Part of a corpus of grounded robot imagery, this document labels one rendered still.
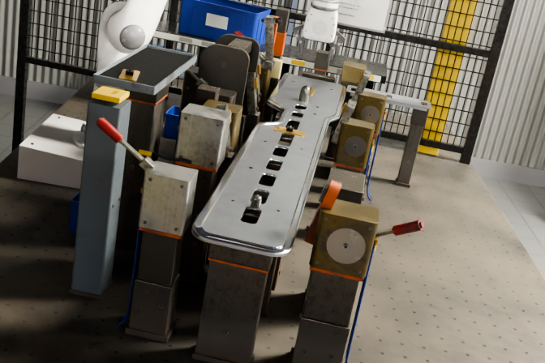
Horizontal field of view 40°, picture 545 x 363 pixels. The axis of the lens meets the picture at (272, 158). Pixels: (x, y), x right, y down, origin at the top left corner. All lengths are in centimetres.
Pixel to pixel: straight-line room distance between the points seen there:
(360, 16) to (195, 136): 141
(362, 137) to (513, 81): 321
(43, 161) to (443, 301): 116
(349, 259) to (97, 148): 56
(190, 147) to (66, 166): 62
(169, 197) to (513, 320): 97
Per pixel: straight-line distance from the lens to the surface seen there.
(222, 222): 143
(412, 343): 178
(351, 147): 205
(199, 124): 167
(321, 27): 240
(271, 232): 142
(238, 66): 201
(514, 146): 532
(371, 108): 238
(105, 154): 158
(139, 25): 215
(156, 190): 146
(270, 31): 243
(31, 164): 226
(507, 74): 516
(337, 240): 142
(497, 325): 197
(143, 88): 163
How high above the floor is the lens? 161
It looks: 20 degrees down
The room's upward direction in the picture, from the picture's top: 10 degrees clockwise
